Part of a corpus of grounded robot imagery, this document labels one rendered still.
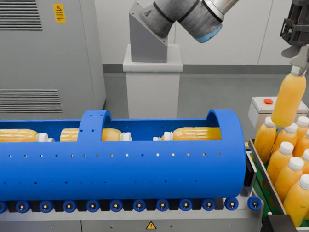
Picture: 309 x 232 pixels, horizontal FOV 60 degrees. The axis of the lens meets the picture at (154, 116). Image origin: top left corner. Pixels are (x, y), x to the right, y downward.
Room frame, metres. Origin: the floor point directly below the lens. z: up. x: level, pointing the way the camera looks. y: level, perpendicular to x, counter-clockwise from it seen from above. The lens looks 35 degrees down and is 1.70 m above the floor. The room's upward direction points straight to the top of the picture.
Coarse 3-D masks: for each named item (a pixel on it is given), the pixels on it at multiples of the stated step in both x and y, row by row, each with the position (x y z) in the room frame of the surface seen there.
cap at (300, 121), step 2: (300, 116) 0.84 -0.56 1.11; (302, 116) 0.84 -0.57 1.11; (298, 118) 0.83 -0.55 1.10; (300, 118) 0.82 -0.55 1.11; (302, 118) 0.82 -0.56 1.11; (304, 118) 0.82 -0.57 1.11; (306, 118) 0.82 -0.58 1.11; (308, 118) 0.82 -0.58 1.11; (298, 120) 0.82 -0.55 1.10; (300, 120) 0.81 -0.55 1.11; (302, 120) 0.81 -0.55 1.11; (304, 120) 0.81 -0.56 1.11; (306, 120) 0.81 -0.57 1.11; (308, 120) 0.81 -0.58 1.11; (298, 122) 0.82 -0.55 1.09; (300, 122) 0.81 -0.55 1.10; (302, 122) 0.80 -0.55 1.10; (304, 122) 0.80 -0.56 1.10; (306, 122) 0.80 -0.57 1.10; (308, 122) 0.80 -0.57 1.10; (300, 124) 0.81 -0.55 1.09; (302, 124) 0.80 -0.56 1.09; (304, 124) 0.80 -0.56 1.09; (306, 124) 0.80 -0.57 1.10
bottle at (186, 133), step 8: (184, 128) 0.70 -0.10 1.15; (192, 128) 0.70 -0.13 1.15; (200, 128) 0.70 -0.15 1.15; (208, 128) 0.70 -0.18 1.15; (216, 128) 0.70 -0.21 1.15; (176, 136) 0.68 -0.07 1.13; (184, 136) 0.68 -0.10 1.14; (192, 136) 0.67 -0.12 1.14; (200, 136) 0.68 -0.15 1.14; (208, 136) 0.68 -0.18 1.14; (216, 136) 0.68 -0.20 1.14
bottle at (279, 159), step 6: (276, 150) 0.69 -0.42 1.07; (276, 156) 0.66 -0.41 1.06; (282, 156) 0.65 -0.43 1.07; (288, 156) 0.65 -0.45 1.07; (270, 162) 0.67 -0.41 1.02; (276, 162) 0.65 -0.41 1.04; (282, 162) 0.64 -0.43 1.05; (270, 168) 0.66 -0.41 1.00; (276, 168) 0.64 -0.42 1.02; (270, 174) 0.65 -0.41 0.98; (276, 174) 0.64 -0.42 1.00; (264, 186) 0.66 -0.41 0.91
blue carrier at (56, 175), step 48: (0, 144) 0.56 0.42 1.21; (48, 144) 0.56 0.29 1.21; (96, 144) 0.56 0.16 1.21; (144, 144) 0.56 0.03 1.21; (192, 144) 0.56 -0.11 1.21; (240, 144) 0.56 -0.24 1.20; (0, 192) 0.50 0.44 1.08; (48, 192) 0.50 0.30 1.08; (96, 192) 0.50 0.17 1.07; (144, 192) 0.51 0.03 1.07; (192, 192) 0.51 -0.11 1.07
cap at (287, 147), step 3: (282, 144) 0.68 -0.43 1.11; (285, 144) 0.68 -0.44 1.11; (288, 144) 0.68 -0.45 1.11; (291, 144) 0.68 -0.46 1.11; (282, 147) 0.66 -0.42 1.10; (285, 147) 0.66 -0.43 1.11; (288, 147) 0.66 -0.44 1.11; (291, 147) 0.66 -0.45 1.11; (282, 150) 0.66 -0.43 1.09; (285, 150) 0.66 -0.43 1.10; (288, 150) 0.65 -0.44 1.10; (291, 150) 0.65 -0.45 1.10
